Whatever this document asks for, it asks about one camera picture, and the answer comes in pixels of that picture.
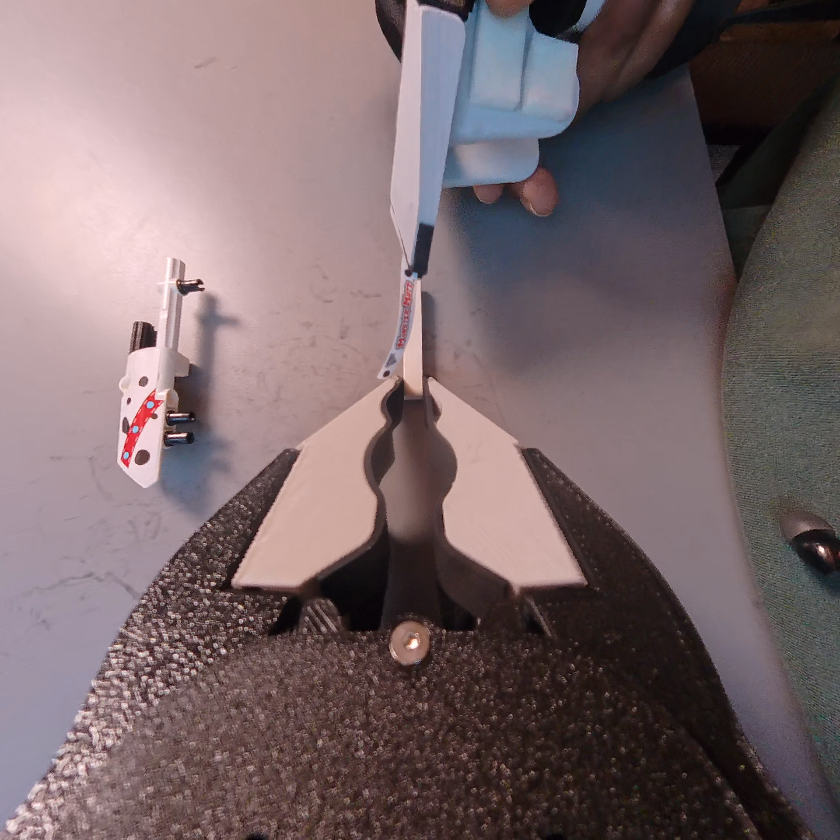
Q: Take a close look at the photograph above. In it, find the black earbud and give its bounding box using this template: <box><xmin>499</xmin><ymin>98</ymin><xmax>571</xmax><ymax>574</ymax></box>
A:
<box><xmin>780</xmin><ymin>506</ymin><xmax>840</xmax><ymax>574</ymax></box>

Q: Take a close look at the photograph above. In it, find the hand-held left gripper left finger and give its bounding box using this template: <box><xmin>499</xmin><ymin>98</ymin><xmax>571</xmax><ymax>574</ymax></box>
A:
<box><xmin>231</xmin><ymin>378</ymin><xmax>401</xmax><ymax>594</ymax></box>

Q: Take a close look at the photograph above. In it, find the white spotted toy brick assembly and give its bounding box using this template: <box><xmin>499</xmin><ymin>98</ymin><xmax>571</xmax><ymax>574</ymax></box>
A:
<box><xmin>116</xmin><ymin>258</ymin><xmax>207</xmax><ymax>489</ymax></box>

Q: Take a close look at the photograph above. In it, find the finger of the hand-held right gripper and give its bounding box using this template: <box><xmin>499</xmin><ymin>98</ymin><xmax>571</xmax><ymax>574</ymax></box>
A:
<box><xmin>390</xmin><ymin>0</ymin><xmax>469</xmax><ymax>277</ymax></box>

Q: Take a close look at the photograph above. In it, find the person's right hand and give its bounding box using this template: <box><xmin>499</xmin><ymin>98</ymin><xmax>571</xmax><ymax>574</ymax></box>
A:
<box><xmin>473</xmin><ymin>0</ymin><xmax>716</xmax><ymax>219</ymax></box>

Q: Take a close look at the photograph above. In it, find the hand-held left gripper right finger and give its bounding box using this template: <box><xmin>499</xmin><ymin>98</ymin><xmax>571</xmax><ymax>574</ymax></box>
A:
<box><xmin>427</xmin><ymin>378</ymin><xmax>589</xmax><ymax>618</ymax></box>

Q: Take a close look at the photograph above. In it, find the white beam with red label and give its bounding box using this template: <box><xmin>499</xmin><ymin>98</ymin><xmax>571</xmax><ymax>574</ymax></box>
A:
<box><xmin>378</xmin><ymin>256</ymin><xmax>429</xmax><ymax>397</ymax></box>

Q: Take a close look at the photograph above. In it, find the grey desk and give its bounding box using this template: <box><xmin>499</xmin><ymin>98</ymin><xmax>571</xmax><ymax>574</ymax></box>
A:
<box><xmin>0</xmin><ymin>0</ymin><xmax>834</xmax><ymax>815</ymax></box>

